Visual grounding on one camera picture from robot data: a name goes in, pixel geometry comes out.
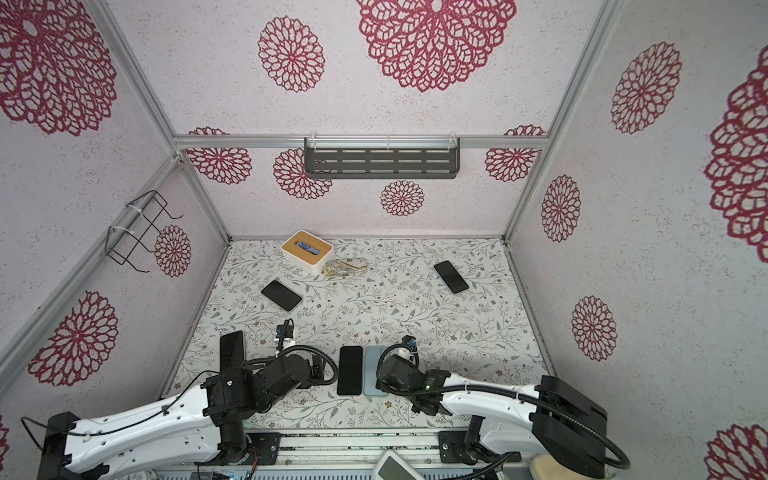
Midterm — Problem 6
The white device at bottom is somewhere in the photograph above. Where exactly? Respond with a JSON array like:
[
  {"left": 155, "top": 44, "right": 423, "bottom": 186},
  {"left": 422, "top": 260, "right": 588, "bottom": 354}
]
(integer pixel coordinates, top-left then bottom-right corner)
[{"left": 371, "top": 450, "right": 424, "bottom": 480}]

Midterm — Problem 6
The grey wall shelf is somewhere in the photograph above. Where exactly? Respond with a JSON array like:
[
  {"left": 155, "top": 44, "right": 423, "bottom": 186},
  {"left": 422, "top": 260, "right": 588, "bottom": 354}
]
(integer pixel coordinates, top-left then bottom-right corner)
[{"left": 303, "top": 137, "right": 461, "bottom": 180}]

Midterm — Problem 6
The black phone with screen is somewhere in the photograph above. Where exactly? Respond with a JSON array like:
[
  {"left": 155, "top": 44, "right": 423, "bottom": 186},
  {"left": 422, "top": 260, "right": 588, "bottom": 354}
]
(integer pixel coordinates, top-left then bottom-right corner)
[{"left": 337, "top": 346, "right": 364, "bottom": 396}]

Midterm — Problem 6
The black phone near left wall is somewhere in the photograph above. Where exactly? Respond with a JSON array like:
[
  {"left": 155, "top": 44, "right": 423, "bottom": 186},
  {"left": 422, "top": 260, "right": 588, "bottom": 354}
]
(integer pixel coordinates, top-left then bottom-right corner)
[{"left": 219, "top": 330, "right": 246, "bottom": 372}]

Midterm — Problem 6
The black phone left middle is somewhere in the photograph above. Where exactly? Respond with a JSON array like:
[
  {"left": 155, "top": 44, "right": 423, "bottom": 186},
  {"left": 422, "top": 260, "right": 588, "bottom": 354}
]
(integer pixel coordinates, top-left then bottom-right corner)
[{"left": 261, "top": 280, "right": 302, "bottom": 312}]

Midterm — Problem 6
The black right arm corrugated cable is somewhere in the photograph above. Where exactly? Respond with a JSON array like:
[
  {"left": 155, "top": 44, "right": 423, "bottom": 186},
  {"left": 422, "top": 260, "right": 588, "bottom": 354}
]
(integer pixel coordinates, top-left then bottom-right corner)
[{"left": 376, "top": 343, "right": 631, "bottom": 471}]

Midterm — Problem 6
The metal base rail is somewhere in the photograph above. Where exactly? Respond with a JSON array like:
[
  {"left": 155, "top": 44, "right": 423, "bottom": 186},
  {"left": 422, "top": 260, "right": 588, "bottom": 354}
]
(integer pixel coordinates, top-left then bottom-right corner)
[{"left": 107, "top": 427, "right": 541, "bottom": 480}]

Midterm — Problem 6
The black phone far right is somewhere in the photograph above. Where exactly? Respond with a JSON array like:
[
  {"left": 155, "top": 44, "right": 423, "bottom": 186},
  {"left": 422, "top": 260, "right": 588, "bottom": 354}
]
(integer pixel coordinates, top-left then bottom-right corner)
[{"left": 434, "top": 261, "right": 469, "bottom": 294}]

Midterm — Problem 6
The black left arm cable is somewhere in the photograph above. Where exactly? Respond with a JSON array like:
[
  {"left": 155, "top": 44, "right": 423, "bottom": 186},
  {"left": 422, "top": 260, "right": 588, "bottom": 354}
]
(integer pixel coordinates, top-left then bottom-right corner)
[{"left": 20, "top": 344, "right": 340, "bottom": 448}]

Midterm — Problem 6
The white tissue box wooden lid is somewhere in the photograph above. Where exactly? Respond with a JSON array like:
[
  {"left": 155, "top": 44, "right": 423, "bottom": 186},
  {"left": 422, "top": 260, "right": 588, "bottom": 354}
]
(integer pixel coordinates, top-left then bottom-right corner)
[{"left": 281, "top": 230, "right": 336, "bottom": 275}]

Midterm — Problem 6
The light blue phone case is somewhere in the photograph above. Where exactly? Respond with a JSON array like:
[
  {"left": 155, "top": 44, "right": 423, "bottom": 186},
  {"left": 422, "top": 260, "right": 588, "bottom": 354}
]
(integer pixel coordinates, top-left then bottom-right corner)
[{"left": 363, "top": 345, "right": 388, "bottom": 398}]

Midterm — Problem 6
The clear plastic bag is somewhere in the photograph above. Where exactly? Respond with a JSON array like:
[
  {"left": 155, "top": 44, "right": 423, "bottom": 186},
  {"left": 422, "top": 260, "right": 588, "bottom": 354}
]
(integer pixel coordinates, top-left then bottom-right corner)
[{"left": 322, "top": 258, "right": 368, "bottom": 278}]

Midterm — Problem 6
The black wire rack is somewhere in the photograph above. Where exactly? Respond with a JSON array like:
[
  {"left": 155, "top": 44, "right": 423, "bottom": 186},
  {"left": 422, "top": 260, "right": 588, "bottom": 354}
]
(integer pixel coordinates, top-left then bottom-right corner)
[{"left": 103, "top": 190, "right": 182, "bottom": 274}]

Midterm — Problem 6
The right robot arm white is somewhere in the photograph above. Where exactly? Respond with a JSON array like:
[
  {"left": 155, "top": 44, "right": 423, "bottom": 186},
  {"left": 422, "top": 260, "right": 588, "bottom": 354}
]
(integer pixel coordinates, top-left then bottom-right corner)
[{"left": 377, "top": 355, "right": 607, "bottom": 478}]

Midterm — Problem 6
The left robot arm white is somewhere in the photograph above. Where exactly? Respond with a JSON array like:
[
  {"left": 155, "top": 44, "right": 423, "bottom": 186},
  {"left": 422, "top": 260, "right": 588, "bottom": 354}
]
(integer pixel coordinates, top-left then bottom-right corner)
[{"left": 37, "top": 345, "right": 339, "bottom": 479}]

